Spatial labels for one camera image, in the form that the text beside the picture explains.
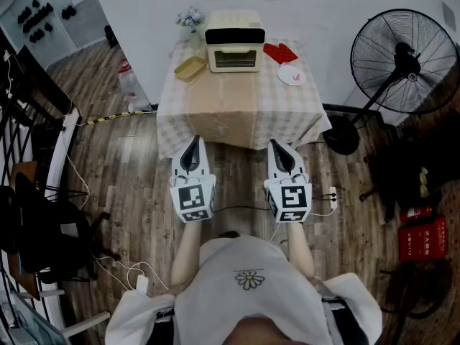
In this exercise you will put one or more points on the table with checkered cloth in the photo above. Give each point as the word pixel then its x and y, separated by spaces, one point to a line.
pixel 287 102

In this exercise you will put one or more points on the white power strip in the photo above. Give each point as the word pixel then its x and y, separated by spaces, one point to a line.
pixel 333 197

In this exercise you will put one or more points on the white charger block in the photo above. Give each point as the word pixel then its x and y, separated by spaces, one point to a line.
pixel 142 284

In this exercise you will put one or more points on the person's white daisy t-shirt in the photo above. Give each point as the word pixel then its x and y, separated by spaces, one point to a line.
pixel 251 300

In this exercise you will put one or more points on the group of black wall items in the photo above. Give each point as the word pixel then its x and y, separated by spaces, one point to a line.
pixel 36 18

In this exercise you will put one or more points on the person's right forearm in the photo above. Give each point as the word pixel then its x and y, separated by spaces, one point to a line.
pixel 300 246

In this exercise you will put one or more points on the red quilted oven mitt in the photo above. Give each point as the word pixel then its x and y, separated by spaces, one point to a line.
pixel 280 53

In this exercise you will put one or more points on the person's face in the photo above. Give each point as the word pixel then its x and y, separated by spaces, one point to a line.
pixel 258 332

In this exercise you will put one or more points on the brown wooden board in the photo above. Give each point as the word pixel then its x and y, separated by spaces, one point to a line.
pixel 23 174

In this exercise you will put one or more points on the yellow baking tray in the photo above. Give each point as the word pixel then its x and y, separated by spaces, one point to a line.
pixel 190 68

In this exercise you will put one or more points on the clear plastic bag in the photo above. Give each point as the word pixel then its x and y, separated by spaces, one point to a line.
pixel 133 85

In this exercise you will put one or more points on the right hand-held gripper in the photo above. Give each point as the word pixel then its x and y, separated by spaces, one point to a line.
pixel 291 200

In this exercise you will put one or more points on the grey wall box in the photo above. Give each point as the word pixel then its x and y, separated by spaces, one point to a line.
pixel 448 14

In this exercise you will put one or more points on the red fire equipment box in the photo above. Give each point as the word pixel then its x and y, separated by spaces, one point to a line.
pixel 422 239

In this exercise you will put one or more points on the black office chair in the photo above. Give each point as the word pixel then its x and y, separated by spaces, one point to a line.
pixel 54 228

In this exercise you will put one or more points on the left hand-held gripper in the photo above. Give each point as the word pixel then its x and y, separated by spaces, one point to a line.
pixel 192 200

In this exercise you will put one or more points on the person's left forearm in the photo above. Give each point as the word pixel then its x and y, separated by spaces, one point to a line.
pixel 187 250

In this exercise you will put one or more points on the brown table runner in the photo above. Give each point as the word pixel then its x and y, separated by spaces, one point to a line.
pixel 223 102

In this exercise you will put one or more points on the red fire extinguisher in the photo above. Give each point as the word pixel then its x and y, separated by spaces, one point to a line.
pixel 415 213

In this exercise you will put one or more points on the pale blue flower bouquet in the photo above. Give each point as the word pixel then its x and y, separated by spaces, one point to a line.
pixel 190 18

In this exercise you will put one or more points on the black floor fan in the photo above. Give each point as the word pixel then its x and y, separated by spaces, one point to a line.
pixel 405 54

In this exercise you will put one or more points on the cream toaster oven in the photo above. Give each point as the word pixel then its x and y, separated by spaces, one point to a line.
pixel 233 20

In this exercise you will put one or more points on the yellow black striped floor strip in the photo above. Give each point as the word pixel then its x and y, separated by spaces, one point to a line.
pixel 115 117

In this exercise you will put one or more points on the white round plate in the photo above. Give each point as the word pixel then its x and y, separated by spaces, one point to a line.
pixel 289 74

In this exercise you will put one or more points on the black metal rack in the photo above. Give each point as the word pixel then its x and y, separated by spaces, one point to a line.
pixel 43 88

